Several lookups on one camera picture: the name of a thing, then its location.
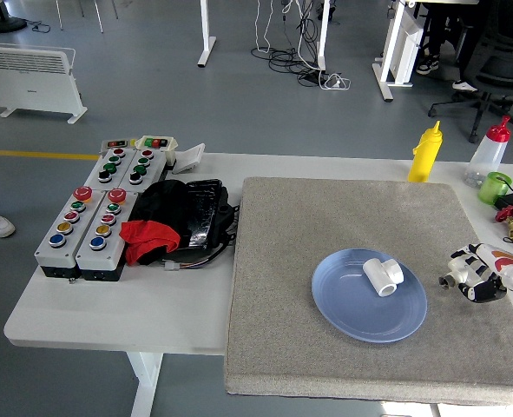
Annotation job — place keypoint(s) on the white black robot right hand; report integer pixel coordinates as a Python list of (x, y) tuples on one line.
[(486, 269)]

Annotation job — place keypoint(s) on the white tee pipe metal insert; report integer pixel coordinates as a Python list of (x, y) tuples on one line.
[(448, 280)]

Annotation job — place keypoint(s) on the large white tee pipe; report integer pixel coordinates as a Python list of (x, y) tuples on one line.
[(382, 273)]

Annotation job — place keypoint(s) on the blue plastic plate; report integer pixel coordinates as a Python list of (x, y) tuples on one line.
[(356, 313)]

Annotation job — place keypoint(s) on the green translucent cup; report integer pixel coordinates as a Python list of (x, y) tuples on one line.
[(492, 187)]

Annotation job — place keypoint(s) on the clear squeeze bottle red cap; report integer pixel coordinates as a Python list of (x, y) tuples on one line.
[(487, 158)]

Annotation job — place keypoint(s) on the yellow squeeze bottle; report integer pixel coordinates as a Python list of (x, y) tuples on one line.
[(425, 156)]

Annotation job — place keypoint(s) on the grey-brown mat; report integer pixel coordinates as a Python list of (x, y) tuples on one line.
[(325, 217)]

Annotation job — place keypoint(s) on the black office chair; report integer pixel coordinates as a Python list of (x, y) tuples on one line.
[(499, 65)]

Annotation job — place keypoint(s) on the seated person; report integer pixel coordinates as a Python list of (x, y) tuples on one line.
[(438, 30)]

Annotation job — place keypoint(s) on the white desk leg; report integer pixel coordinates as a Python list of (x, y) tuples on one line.
[(206, 43), (323, 39)]

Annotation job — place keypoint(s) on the red cloth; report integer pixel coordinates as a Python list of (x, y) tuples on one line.
[(145, 236)]

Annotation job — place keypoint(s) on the beige small button box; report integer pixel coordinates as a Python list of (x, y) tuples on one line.
[(157, 147)]

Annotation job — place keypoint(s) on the grey four-button control box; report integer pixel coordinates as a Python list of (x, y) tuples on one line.
[(141, 171), (108, 171)]

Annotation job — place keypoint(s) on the white table leg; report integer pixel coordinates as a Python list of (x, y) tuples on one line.
[(145, 382)]

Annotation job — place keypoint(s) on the grey emergency-stop button box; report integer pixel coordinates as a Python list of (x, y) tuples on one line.
[(63, 243), (102, 247)]

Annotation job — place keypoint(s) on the metal chair legs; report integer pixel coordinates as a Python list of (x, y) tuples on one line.
[(97, 17)]

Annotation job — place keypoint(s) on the white electric heater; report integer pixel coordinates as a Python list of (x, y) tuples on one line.
[(30, 82)]

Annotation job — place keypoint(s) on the black fan base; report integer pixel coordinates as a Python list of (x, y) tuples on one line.
[(4, 24)]

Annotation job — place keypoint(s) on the white desk frame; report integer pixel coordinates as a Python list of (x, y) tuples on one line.
[(390, 52)]

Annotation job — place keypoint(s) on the white wall switch panel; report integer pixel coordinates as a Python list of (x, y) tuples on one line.
[(189, 158)]

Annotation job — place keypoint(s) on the grey small switch box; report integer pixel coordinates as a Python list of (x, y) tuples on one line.
[(117, 143)]

